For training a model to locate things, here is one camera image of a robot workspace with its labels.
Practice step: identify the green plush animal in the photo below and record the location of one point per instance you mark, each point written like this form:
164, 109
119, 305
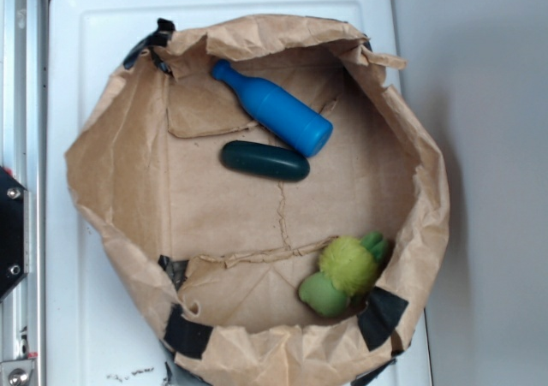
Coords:
347, 270

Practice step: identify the brown paper bag bin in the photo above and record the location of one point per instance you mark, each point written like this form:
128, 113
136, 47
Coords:
213, 258

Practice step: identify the dark green cucumber toy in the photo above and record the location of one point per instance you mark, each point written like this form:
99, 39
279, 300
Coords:
262, 160

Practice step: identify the blue plastic bottle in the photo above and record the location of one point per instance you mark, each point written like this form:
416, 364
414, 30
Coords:
287, 117

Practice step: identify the white plastic bin lid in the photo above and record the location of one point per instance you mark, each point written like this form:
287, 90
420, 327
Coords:
94, 333

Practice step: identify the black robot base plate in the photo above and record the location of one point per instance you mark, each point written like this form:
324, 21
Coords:
13, 229

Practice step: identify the aluminium frame rail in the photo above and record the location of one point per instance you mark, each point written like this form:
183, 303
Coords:
23, 104

